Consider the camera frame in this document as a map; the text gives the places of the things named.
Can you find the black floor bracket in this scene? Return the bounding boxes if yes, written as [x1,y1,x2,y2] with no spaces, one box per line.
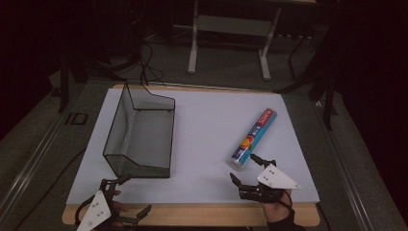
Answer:
[64,112,89,126]

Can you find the metal floor rail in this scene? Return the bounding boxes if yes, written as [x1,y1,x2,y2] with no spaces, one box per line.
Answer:
[0,110,66,219]
[313,99,376,231]

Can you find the person's right hand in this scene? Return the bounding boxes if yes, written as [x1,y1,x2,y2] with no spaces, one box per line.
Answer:
[261,189,294,225]

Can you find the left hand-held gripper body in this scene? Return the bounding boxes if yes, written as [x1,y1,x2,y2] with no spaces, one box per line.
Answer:
[76,178,140,231]

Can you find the black floor cables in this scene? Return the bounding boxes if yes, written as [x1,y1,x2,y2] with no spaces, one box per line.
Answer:
[137,39,166,89]

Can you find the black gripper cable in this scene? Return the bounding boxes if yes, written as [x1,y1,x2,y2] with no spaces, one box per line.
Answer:
[74,195,94,226]

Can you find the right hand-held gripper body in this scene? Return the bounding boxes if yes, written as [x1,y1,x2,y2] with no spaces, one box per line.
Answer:
[238,158,301,204]

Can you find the white metal desk frame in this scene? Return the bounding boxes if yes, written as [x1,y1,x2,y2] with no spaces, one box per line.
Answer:
[187,0,284,82]

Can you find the blue cling wrap roll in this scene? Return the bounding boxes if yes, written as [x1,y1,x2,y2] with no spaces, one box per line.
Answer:
[226,108,279,171]

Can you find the dark mesh wire basket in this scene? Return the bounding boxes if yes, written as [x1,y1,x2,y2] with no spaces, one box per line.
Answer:
[102,82,176,179]

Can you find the black metal stand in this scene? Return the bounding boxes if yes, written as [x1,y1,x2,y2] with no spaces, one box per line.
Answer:
[57,47,71,114]
[316,57,340,132]

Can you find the white table mat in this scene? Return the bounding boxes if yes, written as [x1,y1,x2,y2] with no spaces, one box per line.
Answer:
[65,88,320,206]

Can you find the person's left hand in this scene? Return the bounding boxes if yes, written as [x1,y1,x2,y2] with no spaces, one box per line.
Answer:
[110,190,130,228]

